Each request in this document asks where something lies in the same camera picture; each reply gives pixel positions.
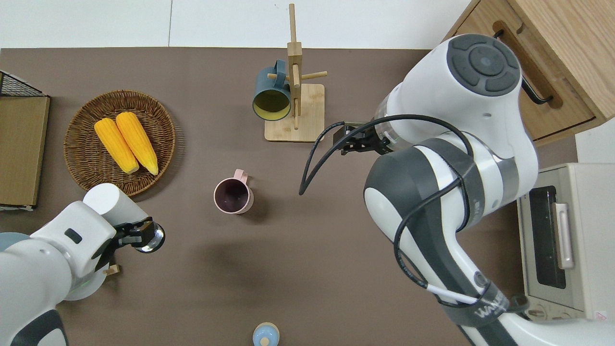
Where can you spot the wooden cabinet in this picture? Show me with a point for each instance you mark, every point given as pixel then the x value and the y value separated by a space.
pixel 567 48

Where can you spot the wooden mug stand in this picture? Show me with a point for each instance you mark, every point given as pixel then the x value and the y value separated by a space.
pixel 307 115

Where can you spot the yellow corn cob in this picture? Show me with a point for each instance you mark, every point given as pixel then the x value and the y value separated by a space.
pixel 115 144
pixel 137 142

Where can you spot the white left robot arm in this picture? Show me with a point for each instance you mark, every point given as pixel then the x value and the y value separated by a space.
pixel 38 269

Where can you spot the pink mug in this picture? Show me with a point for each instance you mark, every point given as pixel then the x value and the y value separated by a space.
pixel 233 194

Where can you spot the light blue plate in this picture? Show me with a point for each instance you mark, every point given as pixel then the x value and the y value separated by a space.
pixel 9 239

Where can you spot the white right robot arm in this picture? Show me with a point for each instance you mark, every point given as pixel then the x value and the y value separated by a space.
pixel 480 120

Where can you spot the wooden plate rack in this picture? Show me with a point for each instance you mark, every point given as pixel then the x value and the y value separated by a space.
pixel 112 270

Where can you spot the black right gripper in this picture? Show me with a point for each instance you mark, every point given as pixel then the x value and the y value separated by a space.
pixel 372 142

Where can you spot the white toaster oven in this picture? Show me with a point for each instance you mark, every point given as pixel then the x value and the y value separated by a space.
pixel 591 230

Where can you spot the dark blue mug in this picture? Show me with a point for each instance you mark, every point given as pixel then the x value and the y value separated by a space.
pixel 271 103

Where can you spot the round wicker basket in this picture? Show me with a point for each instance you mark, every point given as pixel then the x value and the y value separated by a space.
pixel 86 158

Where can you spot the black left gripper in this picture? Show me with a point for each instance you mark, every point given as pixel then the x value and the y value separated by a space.
pixel 120 235

